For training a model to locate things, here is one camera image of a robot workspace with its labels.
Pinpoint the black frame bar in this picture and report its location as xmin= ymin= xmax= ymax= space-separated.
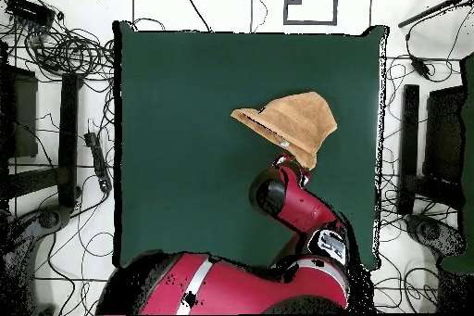
xmin=397 ymin=83 xmax=420 ymax=215
xmin=57 ymin=72 xmax=81 ymax=209

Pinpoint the black device box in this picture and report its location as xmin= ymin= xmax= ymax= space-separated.
xmin=5 ymin=0 xmax=56 ymax=29

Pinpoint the black power strip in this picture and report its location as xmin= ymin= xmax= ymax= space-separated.
xmin=83 ymin=131 xmax=113 ymax=194

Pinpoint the tangled black cable bundle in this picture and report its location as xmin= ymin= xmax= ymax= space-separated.
xmin=21 ymin=26 xmax=116 ymax=80

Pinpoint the black tripod pole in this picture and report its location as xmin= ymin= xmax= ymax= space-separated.
xmin=397 ymin=0 xmax=474 ymax=29

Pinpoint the dark green tablecloth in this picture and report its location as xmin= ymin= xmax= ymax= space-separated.
xmin=112 ymin=19 xmax=390 ymax=271

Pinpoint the grey chair base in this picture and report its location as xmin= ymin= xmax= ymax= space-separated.
xmin=10 ymin=204 xmax=73 ymax=243
xmin=403 ymin=213 xmax=468 ymax=258

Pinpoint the black power adapter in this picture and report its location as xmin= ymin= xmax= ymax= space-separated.
xmin=409 ymin=55 xmax=431 ymax=81

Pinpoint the tan terry towel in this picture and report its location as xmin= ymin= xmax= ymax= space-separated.
xmin=230 ymin=91 xmax=339 ymax=171

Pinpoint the black flat panel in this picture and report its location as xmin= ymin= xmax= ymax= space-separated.
xmin=422 ymin=85 xmax=467 ymax=185
xmin=0 ymin=65 xmax=39 ymax=159

